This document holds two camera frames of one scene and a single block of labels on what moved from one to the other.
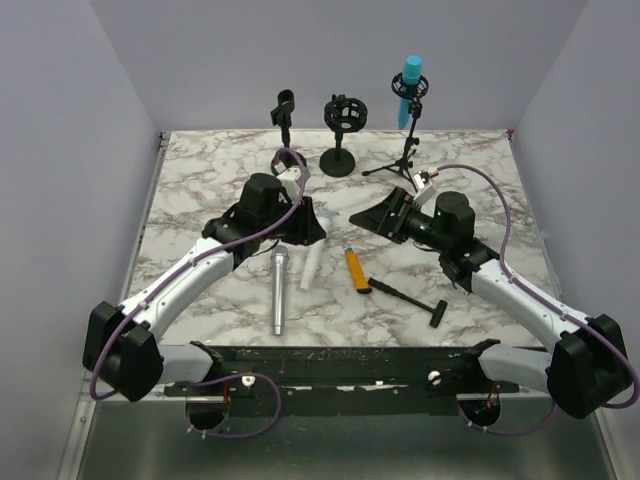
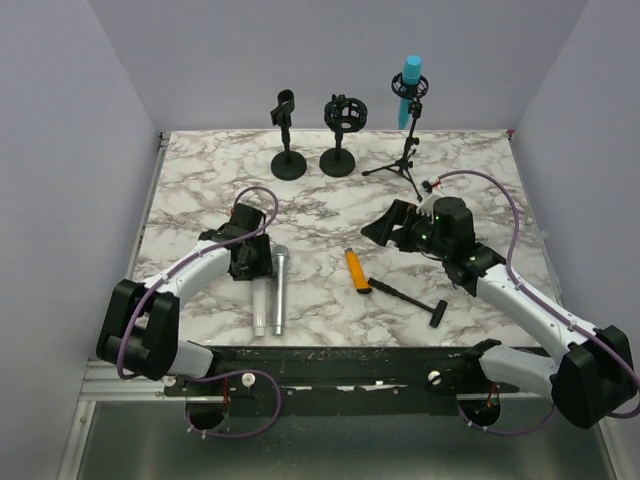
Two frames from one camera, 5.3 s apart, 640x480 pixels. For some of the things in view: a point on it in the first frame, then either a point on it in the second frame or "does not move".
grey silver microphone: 279,259 does not move
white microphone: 316,250 -> 259,305
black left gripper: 308,230 -> 263,267
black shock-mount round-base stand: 342,115 does not move
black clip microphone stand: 282,116 does not move
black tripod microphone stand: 412,93 does not move
